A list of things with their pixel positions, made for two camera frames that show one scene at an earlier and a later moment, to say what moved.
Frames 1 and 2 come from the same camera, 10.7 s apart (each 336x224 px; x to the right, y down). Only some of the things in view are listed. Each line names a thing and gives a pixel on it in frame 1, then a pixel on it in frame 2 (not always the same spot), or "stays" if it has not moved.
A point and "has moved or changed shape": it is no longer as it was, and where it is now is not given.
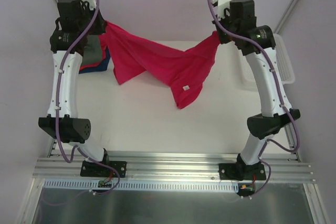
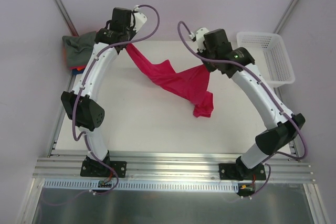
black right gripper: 223,36 -> 210,65
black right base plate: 242,172 stays
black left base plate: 91,169 stays
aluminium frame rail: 205,167 stays
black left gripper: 99,24 -> 123,44
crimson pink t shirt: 182,70 has moved or changed shape
